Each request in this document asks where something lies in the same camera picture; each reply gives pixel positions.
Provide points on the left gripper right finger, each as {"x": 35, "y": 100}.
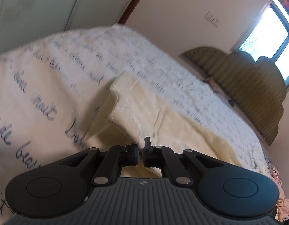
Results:
{"x": 165, "y": 159}

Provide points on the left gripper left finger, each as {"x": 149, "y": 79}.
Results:
{"x": 113, "y": 161}

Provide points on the cream white pants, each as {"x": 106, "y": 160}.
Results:
{"x": 132, "y": 112}

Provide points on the white bedspread with script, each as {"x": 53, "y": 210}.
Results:
{"x": 52, "y": 89}

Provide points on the floral patterned blanket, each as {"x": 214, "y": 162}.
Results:
{"x": 273, "y": 172}

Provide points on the green scalloped headboard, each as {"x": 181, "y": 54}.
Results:
{"x": 256, "y": 86}

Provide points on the wardrobe with flower-patterned doors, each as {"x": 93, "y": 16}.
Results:
{"x": 23, "y": 21}

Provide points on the white wall socket plate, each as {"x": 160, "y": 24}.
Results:
{"x": 212, "y": 19}

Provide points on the window with metal frame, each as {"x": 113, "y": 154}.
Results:
{"x": 269, "y": 36}

